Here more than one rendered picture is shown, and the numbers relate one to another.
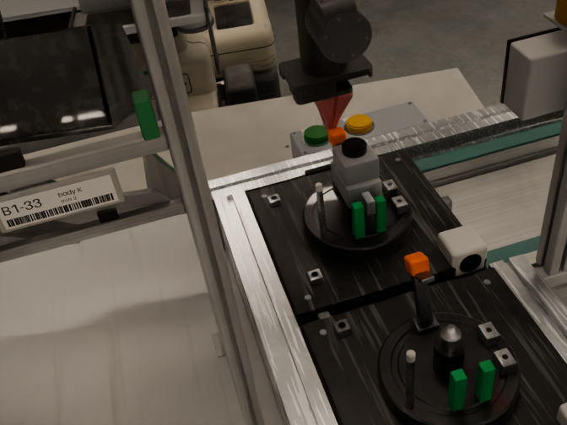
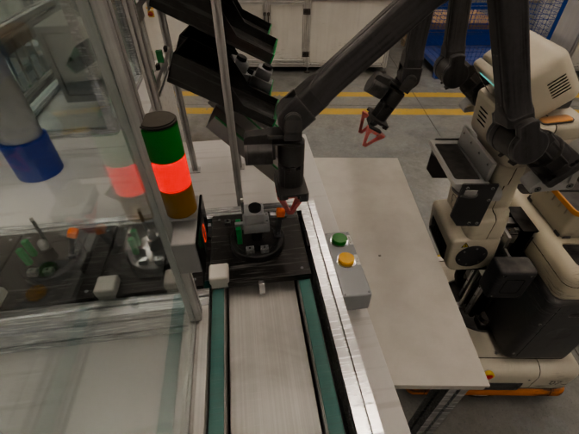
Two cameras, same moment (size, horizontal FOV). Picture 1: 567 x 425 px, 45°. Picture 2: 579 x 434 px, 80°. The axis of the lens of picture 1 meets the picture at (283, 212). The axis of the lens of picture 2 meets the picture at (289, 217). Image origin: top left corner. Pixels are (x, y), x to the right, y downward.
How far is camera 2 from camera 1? 1.05 m
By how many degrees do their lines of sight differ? 66
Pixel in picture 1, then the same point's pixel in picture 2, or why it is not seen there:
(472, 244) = (212, 273)
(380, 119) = (351, 272)
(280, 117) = (412, 256)
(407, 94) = (442, 333)
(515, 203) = (269, 336)
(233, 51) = (547, 260)
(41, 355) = (259, 176)
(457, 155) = (309, 306)
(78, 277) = not seen: hidden behind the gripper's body
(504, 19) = not seen: outside the picture
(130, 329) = (262, 196)
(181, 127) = (149, 87)
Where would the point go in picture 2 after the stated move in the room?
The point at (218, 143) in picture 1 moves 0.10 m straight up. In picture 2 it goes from (386, 226) to (393, 202)
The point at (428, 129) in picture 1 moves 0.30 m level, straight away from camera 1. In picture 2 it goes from (334, 294) to (475, 331)
